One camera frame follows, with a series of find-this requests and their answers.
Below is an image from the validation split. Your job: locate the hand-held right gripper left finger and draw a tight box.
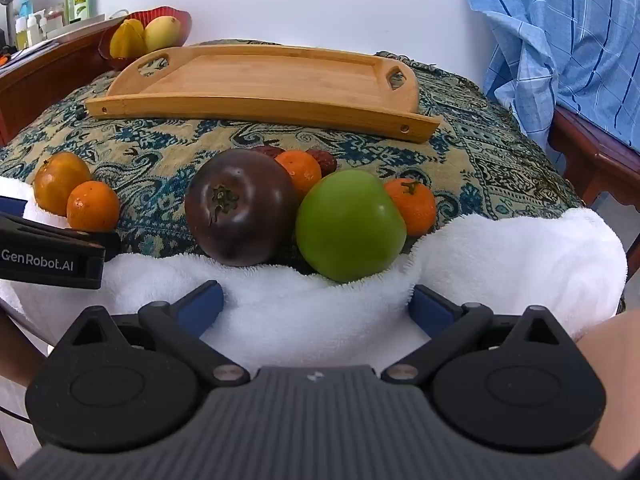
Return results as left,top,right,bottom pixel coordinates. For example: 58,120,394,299
50,280,251,389

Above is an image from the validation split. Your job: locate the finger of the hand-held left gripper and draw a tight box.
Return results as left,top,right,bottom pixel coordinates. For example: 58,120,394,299
0,212,122,262
0,197,29,222

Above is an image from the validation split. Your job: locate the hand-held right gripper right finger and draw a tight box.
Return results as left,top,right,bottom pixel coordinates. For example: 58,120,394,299
381,284,583,386

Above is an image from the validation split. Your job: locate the small orange mandarin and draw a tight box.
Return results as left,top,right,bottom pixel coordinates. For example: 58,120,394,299
275,150,322,201
66,181,121,232

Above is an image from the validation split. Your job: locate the large brownish orange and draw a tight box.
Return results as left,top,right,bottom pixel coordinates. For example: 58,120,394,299
33,151,93,217

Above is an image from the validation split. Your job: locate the small mandarin with green stem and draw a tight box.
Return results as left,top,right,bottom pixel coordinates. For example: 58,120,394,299
384,178,437,237

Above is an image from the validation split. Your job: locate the dark purple tomato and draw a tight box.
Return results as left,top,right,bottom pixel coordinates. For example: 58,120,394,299
184,149,300,267

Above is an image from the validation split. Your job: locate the green tomato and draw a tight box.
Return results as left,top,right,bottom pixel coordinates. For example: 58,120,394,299
295,170,407,283

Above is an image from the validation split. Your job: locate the wooden bamboo tray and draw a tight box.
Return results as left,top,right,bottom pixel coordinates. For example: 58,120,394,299
85,44,443,143

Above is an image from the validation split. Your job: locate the person's left leg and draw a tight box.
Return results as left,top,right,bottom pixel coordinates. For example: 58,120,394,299
0,305,46,401

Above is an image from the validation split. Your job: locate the person's leg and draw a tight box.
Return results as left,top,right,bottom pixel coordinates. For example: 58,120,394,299
0,305,46,401
577,307,640,468

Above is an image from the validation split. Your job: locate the white towel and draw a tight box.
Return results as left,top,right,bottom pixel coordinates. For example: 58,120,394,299
0,175,628,371

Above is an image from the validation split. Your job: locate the dark wooden cabinet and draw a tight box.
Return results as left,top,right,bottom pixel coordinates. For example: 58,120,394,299
0,15,126,146

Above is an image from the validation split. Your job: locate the blue paisley blanket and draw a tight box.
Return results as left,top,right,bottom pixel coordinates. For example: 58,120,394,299
0,39,586,276

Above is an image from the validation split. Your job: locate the white flat tray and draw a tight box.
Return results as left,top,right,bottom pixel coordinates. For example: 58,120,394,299
40,12,126,41

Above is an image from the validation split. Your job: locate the person's right leg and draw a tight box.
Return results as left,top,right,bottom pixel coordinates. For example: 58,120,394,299
577,307,640,468

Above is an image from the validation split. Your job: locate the yellow starfruit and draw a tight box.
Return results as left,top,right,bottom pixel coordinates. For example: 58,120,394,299
109,18,149,59

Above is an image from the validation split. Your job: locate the reddish wooden furniture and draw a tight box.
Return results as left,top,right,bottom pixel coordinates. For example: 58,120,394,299
547,105,640,208

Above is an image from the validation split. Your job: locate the yellow mango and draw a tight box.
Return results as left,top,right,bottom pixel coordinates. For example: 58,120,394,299
144,15,181,53

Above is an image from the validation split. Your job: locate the red glass bowl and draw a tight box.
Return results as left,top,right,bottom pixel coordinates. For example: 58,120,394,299
97,6,193,72

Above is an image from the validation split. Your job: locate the blue plaid cloth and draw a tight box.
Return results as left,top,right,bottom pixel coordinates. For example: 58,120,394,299
462,0,640,133

